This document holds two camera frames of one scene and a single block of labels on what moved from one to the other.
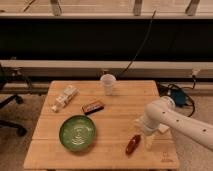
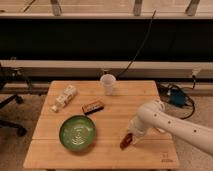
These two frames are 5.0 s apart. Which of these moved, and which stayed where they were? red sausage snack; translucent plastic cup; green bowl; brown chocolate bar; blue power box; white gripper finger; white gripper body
Moved: white gripper finger; red sausage snack; white gripper body
Stayed: blue power box; translucent plastic cup; green bowl; brown chocolate bar
